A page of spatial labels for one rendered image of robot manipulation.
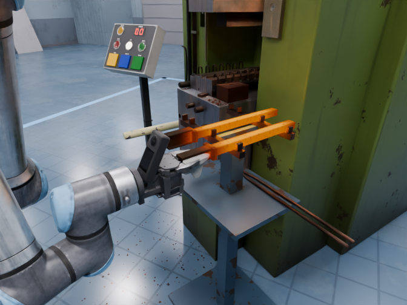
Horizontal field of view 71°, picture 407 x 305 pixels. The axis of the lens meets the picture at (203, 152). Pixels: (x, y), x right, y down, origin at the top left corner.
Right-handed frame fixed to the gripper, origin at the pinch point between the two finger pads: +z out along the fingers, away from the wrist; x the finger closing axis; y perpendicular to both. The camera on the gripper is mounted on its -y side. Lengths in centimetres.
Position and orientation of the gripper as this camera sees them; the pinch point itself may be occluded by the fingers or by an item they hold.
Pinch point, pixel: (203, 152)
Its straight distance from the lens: 74.6
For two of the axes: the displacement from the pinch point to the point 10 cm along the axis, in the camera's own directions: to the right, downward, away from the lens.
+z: 8.1, -2.7, 5.2
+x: 5.9, 3.7, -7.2
